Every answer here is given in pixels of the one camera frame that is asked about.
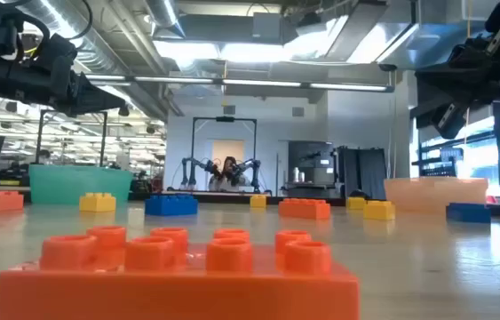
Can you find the orange eight-stud toy brick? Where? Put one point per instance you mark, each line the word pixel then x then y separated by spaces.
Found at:
pixel 304 210
pixel 174 293

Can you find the orange four-stud toy brick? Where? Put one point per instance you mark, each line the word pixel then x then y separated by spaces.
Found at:
pixel 1 202

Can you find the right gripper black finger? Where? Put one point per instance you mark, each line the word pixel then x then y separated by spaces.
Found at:
pixel 458 81
pixel 447 97

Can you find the white bottle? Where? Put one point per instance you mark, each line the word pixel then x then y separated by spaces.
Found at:
pixel 295 174
pixel 302 177

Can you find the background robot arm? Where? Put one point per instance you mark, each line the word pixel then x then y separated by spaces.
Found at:
pixel 192 166
pixel 254 169

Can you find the black shelf rack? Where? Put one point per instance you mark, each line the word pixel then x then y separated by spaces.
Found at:
pixel 438 171

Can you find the silver spiral ceiling duct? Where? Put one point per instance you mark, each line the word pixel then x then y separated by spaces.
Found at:
pixel 112 49

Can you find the person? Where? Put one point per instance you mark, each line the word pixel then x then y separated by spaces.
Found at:
pixel 44 155
pixel 228 169

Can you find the blue four-stud toy brick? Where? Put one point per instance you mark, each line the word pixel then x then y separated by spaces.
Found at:
pixel 468 213

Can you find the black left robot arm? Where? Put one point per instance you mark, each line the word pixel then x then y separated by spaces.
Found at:
pixel 1 82

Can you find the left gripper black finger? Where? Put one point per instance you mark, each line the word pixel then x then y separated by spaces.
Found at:
pixel 96 95
pixel 98 110

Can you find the long ceiling light strip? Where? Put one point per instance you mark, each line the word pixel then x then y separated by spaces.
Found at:
pixel 258 83

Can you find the silver rectangular ceiling duct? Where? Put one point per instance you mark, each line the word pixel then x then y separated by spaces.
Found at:
pixel 409 40

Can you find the blue eight-stud toy brick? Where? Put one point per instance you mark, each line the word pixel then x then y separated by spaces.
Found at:
pixel 171 206

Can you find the black gantry frame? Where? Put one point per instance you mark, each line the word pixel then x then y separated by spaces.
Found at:
pixel 224 119
pixel 72 112

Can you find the beige door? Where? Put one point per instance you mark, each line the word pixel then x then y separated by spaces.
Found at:
pixel 227 149

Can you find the yellow bricks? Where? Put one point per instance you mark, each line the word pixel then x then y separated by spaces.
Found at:
pixel 97 204

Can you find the orange translucent plastic bin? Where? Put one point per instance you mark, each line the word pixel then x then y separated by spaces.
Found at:
pixel 436 193

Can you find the grey ceiling junction box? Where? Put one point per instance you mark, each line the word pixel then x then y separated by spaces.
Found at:
pixel 266 26

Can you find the teal plastic bin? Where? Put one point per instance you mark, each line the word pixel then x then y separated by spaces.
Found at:
pixel 67 182

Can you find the yellow eight-stud toy brick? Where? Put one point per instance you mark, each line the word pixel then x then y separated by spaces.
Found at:
pixel 258 202
pixel 356 204

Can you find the yellow four-stud toy brick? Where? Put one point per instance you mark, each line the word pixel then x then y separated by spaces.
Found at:
pixel 378 211

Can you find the dark curtain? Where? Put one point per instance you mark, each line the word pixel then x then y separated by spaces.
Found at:
pixel 365 173

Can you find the black round object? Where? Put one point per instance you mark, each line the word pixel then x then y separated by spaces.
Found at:
pixel 360 193

